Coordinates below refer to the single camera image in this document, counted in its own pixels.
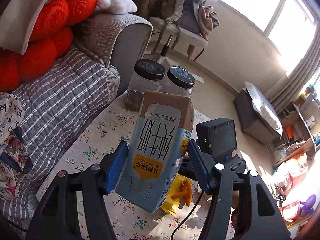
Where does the white plush toy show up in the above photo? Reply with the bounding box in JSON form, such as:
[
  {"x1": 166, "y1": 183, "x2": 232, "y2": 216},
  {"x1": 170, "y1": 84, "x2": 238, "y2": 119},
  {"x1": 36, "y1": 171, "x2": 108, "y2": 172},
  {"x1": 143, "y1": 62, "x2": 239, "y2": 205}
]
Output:
[{"x1": 97, "y1": 0, "x2": 138, "y2": 15}]

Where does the blue brown milk carton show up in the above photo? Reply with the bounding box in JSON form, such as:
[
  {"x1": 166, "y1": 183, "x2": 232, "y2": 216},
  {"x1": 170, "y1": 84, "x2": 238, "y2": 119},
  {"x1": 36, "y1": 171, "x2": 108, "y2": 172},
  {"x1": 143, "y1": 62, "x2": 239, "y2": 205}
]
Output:
[{"x1": 116, "y1": 90, "x2": 194, "y2": 213}]

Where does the white office chair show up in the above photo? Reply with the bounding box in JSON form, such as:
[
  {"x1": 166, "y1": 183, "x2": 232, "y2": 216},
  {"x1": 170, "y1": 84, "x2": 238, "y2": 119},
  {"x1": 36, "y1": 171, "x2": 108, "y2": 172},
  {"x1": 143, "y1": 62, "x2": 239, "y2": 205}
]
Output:
[{"x1": 149, "y1": 17, "x2": 208, "y2": 61}]

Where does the left black-lid plastic jar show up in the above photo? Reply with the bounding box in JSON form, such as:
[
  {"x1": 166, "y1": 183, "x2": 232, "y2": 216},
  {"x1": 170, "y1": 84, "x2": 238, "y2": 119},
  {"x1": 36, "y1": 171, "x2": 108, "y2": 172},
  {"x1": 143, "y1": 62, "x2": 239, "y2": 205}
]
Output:
[{"x1": 125, "y1": 59, "x2": 165, "y2": 112}]

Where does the right black-lid plastic jar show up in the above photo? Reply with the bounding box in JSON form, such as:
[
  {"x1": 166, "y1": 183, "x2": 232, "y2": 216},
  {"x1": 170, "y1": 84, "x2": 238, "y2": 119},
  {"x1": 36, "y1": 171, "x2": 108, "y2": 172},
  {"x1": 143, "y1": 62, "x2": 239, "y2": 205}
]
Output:
[{"x1": 157, "y1": 66, "x2": 195, "y2": 98}]

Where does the white quilted ottoman cover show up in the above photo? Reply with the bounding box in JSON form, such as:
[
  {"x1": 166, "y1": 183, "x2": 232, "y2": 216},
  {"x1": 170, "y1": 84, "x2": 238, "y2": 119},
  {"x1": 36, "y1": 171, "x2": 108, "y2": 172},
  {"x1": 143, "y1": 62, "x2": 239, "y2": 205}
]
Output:
[{"x1": 245, "y1": 81, "x2": 283, "y2": 139}]

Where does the wooden shelf unit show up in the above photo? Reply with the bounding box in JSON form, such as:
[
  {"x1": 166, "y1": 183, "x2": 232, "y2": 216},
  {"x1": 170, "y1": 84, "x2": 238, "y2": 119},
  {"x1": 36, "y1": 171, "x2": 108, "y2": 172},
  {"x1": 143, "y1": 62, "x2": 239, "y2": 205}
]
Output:
[{"x1": 268, "y1": 93, "x2": 319, "y2": 169}]

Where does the yellow wrapper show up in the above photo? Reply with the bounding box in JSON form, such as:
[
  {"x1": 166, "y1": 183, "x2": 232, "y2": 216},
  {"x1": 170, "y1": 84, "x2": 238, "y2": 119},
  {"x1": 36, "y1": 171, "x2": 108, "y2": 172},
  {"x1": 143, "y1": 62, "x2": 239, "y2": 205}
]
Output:
[{"x1": 161, "y1": 174, "x2": 193, "y2": 216}]

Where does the floral tablecloth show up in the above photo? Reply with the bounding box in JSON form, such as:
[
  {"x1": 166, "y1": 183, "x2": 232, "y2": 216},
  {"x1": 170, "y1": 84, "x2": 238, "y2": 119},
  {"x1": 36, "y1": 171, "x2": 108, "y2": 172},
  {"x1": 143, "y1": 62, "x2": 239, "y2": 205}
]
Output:
[{"x1": 35, "y1": 90, "x2": 235, "y2": 240}]

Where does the grey sofa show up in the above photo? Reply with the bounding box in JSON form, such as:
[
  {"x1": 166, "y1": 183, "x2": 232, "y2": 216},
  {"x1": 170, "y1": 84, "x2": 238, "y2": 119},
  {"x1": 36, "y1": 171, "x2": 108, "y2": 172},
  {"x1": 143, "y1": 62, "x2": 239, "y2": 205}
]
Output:
[{"x1": 0, "y1": 12, "x2": 153, "y2": 238}]

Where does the grey window curtain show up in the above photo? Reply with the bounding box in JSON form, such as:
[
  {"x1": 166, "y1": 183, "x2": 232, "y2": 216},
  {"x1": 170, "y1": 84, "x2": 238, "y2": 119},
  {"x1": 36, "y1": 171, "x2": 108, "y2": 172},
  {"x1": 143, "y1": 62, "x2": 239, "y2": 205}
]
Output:
[{"x1": 265, "y1": 25, "x2": 320, "y2": 114}]

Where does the small orange peel piece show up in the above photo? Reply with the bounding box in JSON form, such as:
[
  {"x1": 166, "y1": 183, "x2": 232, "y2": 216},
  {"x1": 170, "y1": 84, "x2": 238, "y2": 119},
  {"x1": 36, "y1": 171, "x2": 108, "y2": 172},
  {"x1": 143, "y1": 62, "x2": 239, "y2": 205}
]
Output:
[{"x1": 171, "y1": 179, "x2": 193, "y2": 206}]

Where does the black-lid plastic jar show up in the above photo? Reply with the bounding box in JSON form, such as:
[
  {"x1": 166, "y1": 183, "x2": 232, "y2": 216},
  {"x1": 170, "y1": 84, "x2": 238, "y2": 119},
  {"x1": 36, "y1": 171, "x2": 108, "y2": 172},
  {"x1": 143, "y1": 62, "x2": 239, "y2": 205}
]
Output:
[
  {"x1": 157, "y1": 66, "x2": 195, "y2": 98},
  {"x1": 125, "y1": 59, "x2": 165, "y2": 112}
]

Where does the grey backpack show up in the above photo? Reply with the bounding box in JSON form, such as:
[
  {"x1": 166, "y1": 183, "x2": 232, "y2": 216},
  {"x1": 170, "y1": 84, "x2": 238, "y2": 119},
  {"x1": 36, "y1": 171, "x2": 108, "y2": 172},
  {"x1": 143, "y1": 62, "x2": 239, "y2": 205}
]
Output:
[{"x1": 154, "y1": 0, "x2": 205, "y2": 51}]

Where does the purple balloon toy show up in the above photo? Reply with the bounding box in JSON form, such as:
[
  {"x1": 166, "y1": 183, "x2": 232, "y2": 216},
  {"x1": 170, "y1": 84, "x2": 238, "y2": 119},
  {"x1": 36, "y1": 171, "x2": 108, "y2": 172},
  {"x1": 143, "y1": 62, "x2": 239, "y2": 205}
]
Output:
[{"x1": 299, "y1": 194, "x2": 317, "y2": 217}]

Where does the dark grey ottoman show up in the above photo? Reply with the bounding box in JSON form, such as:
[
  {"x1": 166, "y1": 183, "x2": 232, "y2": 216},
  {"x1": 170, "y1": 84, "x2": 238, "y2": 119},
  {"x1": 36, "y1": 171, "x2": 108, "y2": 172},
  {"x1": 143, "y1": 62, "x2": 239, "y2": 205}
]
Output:
[{"x1": 233, "y1": 90, "x2": 281, "y2": 144}]

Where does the red knotted cushion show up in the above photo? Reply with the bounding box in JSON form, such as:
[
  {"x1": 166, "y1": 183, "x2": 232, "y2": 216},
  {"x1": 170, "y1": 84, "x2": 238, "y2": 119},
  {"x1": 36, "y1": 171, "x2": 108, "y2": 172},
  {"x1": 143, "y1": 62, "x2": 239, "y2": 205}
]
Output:
[{"x1": 1, "y1": 0, "x2": 97, "y2": 92}]

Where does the grey striped quilted sofa cover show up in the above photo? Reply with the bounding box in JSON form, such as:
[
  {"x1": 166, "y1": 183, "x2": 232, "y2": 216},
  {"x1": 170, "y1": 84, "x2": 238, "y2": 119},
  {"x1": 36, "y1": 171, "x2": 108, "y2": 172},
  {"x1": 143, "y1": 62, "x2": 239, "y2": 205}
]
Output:
[{"x1": 1, "y1": 46, "x2": 120, "y2": 227}]

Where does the floral patterned bag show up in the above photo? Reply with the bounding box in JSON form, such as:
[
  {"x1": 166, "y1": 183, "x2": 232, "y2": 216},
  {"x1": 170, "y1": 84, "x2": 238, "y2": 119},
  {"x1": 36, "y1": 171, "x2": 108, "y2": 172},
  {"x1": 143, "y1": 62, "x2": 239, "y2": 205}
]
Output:
[{"x1": 1, "y1": 92, "x2": 33, "y2": 200}]

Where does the black cable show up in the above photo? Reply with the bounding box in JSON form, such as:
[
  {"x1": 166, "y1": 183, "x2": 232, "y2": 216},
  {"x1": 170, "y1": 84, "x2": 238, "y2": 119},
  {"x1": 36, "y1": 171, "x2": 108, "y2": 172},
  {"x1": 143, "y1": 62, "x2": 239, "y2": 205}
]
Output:
[{"x1": 170, "y1": 191, "x2": 205, "y2": 240}]

